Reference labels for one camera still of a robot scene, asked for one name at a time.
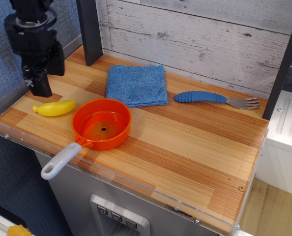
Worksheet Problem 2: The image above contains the white cabinet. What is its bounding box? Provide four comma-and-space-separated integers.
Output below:
255, 91, 292, 194

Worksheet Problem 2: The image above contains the orange pot with grey handle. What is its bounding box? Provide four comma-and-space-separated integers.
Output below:
41, 98, 132, 180

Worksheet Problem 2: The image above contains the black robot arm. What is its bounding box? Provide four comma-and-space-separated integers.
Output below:
4, 0, 64, 97

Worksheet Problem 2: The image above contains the dark grey right post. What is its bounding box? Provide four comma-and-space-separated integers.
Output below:
262, 33, 292, 120

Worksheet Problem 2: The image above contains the blue folded cloth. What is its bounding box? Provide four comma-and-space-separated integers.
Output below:
106, 65, 168, 108

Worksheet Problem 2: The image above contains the silver dispenser button panel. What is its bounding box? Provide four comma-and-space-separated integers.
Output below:
90, 194, 151, 236

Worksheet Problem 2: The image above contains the yellow toy banana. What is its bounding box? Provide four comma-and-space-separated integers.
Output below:
32, 100, 76, 117

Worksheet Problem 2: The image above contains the grey toy fridge cabinet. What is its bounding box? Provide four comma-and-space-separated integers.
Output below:
49, 162, 216, 236

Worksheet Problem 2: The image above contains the blue handled metal fork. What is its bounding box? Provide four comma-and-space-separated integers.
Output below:
174, 91, 260, 110

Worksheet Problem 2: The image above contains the clear acrylic guard rail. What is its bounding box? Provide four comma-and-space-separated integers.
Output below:
0, 36, 269, 234

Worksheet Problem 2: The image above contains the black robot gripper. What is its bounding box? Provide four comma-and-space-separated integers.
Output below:
4, 14, 65, 97

